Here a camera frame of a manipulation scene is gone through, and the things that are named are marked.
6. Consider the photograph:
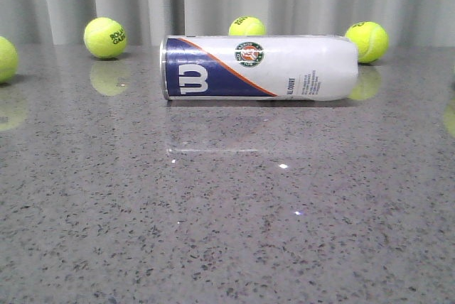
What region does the white blue tennis ball can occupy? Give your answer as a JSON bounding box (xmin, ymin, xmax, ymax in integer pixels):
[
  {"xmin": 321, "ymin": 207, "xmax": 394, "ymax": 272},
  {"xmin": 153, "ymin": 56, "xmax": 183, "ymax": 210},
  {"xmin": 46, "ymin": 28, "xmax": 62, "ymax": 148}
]
[{"xmin": 160, "ymin": 36, "xmax": 358, "ymax": 101}]

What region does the yellow tennis ball centre back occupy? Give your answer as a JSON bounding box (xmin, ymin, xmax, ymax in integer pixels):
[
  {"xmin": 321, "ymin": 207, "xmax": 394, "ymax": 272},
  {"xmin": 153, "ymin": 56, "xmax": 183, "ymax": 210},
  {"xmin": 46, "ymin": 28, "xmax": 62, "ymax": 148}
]
[{"xmin": 228, "ymin": 16, "xmax": 267, "ymax": 36}]

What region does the yellow Roland Garros tennis ball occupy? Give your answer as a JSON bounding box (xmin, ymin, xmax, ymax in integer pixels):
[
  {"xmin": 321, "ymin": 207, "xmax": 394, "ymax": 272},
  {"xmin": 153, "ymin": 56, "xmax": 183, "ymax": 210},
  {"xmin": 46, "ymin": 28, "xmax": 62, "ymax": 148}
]
[{"xmin": 83, "ymin": 17, "xmax": 127, "ymax": 59}]

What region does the yellow tennis ball right back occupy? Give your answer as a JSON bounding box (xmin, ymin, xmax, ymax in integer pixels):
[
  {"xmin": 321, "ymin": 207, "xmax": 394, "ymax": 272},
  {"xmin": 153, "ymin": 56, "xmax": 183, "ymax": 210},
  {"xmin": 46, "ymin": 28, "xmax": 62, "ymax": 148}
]
[{"xmin": 345, "ymin": 21, "xmax": 389, "ymax": 63}]

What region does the yellow tennis ball edge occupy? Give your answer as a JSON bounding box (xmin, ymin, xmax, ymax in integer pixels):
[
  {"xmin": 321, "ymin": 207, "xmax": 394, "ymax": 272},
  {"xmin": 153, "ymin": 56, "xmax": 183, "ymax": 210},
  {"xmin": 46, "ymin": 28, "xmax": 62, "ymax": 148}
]
[{"xmin": 0, "ymin": 36, "xmax": 18, "ymax": 84}]

